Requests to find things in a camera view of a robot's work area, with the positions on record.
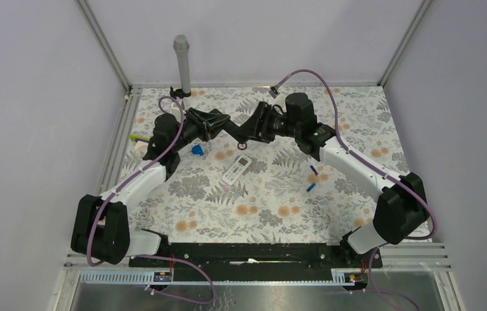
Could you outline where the floral table mat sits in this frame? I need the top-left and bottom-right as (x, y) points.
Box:
(128, 87), (409, 243)

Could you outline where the grey microphone on stand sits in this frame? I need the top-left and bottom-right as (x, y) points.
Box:
(171, 34), (191, 98)

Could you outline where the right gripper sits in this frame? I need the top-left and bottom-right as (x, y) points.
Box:
(234, 102), (300, 144)

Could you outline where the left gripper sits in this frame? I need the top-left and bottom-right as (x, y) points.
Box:
(172, 108), (231, 152)

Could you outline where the black remote control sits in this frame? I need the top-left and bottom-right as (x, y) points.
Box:
(222, 121), (245, 143)

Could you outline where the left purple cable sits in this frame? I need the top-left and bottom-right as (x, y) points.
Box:
(86, 96), (185, 267)

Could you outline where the yellow purple small tool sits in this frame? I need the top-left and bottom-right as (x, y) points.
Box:
(129, 134), (150, 143)

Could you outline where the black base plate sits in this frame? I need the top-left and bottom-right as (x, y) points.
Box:
(128, 243), (383, 282)

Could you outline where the purple cable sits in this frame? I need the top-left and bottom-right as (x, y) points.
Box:
(86, 96), (185, 267)
(270, 69), (438, 241)

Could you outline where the light blue battery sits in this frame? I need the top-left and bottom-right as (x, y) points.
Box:
(306, 183), (316, 192)

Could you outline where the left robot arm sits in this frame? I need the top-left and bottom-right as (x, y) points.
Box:
(71, 108), (230, 266)

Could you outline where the white small block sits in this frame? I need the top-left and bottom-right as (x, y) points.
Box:
(134, 141), (148, 153)

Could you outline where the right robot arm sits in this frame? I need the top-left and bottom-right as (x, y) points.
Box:
(225, 93), (431, 267)

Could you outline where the white AC remote control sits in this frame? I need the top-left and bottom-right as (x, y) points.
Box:
(222, 155), (252, 185)

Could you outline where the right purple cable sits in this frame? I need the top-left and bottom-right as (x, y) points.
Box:
(270, 69), (438, 241)

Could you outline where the blue plastic clip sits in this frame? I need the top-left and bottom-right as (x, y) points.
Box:
(191, 144), (204, 156)

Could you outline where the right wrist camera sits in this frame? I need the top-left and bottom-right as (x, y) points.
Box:
(268, 86), (286, 109)

